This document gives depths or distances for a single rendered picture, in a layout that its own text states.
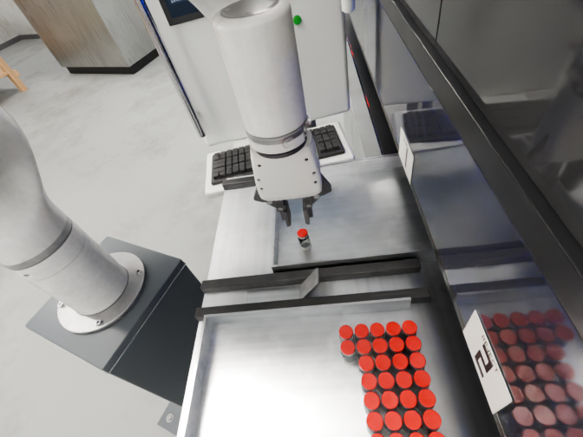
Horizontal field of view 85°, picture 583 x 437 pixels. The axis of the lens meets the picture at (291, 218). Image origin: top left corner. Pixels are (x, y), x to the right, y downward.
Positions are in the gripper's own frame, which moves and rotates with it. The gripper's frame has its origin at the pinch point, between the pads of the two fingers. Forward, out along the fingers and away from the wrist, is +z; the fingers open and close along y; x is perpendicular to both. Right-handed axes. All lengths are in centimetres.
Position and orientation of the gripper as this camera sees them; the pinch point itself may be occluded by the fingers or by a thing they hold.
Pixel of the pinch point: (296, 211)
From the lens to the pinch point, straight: 55.8
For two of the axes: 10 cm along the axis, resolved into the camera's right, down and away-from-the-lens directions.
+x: 0.0, 7.5, -6.6
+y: -9.9, 1.1, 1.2
